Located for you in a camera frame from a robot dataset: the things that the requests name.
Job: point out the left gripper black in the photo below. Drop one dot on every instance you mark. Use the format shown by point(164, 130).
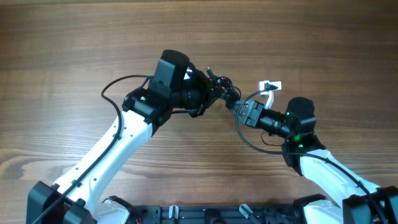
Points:
point(209, 91)

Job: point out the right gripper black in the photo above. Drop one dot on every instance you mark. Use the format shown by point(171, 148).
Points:
point(252, 115)

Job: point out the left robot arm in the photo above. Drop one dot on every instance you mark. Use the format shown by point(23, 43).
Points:
point(175, 87)

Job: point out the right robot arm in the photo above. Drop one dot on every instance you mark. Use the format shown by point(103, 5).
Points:
point(350, 198)

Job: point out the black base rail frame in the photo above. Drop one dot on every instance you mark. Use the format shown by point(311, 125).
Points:
point(174, 214)

